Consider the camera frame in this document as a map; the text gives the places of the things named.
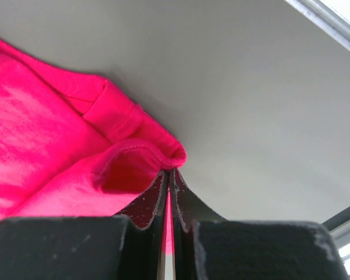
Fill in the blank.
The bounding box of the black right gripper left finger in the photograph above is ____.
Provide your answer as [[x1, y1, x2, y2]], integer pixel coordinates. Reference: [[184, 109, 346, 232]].
[[0, 171, 167, 279]]

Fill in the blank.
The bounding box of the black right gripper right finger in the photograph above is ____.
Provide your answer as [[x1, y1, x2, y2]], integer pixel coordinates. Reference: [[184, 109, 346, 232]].
[[169, 169, 348, 279]]

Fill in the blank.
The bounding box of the pink t-shirt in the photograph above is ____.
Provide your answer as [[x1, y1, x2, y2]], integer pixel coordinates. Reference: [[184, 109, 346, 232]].
[[0, 31, 188, 254]]

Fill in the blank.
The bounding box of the right aluminium frame post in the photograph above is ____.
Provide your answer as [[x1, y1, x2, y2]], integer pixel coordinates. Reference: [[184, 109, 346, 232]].
[[286, 0, 350, 52]]

